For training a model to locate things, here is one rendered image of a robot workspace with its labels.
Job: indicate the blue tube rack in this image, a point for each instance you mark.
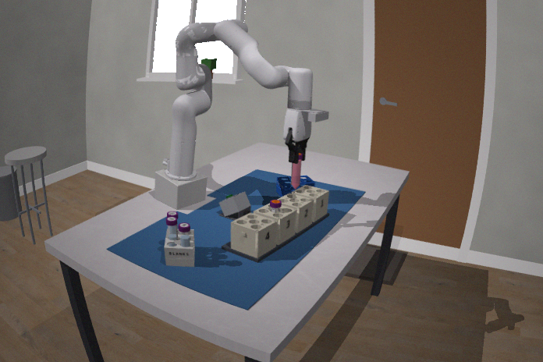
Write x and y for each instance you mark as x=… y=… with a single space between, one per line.
x=281 y=189

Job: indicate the white tube rack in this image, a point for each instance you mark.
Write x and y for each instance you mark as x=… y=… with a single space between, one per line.
x=178 y=255

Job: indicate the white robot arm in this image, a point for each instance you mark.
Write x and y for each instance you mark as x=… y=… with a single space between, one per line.
x=190 y=74

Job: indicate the blue bench mat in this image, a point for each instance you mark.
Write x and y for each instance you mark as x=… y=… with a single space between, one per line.
x=218 y=273

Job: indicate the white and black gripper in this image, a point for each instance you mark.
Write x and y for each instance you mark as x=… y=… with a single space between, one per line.
x=297 y=127

